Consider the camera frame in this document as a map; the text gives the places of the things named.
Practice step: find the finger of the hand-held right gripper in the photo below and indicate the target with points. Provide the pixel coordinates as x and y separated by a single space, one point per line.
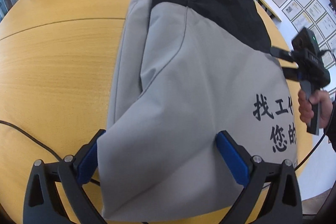
282 54
291 74

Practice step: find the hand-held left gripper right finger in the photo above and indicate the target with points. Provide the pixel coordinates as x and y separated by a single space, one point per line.
232 158

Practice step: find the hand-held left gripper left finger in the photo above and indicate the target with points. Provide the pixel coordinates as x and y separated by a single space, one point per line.
88 161

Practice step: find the beige and black jacket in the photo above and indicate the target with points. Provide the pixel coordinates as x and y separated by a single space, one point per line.
189 82

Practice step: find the person's right forearm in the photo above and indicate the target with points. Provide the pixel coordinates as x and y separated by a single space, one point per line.
332 134

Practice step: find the person's right hand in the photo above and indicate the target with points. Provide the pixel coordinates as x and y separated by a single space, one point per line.
304 108

